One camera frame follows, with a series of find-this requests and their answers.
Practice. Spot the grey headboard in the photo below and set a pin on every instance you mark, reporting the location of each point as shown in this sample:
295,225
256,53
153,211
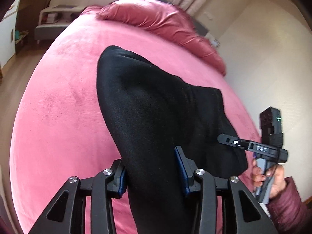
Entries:
202,28

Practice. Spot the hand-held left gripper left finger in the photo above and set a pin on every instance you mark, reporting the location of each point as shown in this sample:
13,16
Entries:
119,175

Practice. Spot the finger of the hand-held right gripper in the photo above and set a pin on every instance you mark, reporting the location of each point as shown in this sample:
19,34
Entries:
231,141

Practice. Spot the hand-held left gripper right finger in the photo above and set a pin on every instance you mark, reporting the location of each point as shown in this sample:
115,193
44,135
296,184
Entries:
180,167

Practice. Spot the low grey shelf bench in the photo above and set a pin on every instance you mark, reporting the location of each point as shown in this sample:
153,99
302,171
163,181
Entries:
56,22

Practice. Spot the person's right hand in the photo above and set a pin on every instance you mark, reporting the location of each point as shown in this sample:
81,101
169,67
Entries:
258,176

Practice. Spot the pink pillow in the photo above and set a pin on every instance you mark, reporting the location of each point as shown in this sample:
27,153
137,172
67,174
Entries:
158,22

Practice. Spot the person's right forearm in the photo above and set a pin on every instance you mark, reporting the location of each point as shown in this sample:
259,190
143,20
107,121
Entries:
292,207

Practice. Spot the teal bowl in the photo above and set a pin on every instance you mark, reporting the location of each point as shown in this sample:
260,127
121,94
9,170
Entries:
17,35

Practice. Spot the white cabinet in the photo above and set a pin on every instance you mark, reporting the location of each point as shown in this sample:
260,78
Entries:
7,34

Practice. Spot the black pants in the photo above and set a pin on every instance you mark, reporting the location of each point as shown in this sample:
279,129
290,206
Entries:
151,117

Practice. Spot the wooden shelf desk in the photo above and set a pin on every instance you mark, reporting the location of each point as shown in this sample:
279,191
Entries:
29,17

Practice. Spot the pink bed blanket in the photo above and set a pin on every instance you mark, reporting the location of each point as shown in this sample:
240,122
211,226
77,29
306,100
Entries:
61,102

